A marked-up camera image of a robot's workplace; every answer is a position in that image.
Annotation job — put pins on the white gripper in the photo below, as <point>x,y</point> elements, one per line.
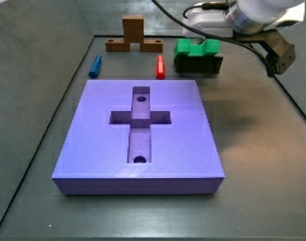
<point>206,17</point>

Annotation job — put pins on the green U-shaped block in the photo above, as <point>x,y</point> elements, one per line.
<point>186,48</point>

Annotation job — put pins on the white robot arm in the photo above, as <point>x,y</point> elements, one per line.
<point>248,17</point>

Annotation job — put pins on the black angled fixture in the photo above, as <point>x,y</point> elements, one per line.
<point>198,64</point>

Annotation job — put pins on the purple board with cross slot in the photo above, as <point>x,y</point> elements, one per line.
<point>140,140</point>

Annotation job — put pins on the brown T-shaped block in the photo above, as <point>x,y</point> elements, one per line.
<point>133,36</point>

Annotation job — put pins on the red peg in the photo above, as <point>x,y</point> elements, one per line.
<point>160,68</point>

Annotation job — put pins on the blue peg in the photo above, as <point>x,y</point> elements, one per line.
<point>96,67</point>

